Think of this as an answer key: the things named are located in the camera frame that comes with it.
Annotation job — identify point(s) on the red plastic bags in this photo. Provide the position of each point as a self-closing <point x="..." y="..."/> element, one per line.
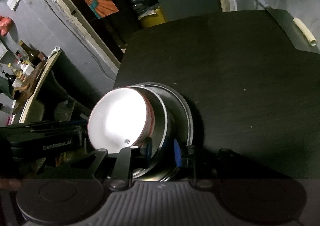
<point x="5" y="25"/>

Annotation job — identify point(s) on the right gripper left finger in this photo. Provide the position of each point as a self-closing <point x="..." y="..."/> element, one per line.
<point x="128" y="159"/>

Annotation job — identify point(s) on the steel plate with blue label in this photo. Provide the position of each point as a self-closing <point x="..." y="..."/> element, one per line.
<point x="172" y="161"/>

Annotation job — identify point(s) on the person left hand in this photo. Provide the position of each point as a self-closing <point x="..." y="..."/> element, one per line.
<point x="10" y="184"/>

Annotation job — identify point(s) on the cleaver with cream handle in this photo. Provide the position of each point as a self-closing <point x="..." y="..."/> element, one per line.
<point x="301" y="37"/>

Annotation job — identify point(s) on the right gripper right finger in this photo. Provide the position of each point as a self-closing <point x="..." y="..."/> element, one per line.
<point x="189" y="168"/>

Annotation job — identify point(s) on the yellow bucket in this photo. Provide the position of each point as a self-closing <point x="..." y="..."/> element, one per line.
<point x="152" y="18"/>

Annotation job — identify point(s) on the white ceramic bowl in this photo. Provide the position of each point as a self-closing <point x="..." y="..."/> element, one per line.
<point x="123" y="117"/>

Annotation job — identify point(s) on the dark glass bottle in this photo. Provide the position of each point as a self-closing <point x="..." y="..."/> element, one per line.
<point x="35" y="56"/>

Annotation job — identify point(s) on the deep steel bowl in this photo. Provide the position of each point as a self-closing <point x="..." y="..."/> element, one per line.
<point x="161" y="131"/>

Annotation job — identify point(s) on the wooden side shelf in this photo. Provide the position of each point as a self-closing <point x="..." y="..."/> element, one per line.
<point x="26" y="107"/>

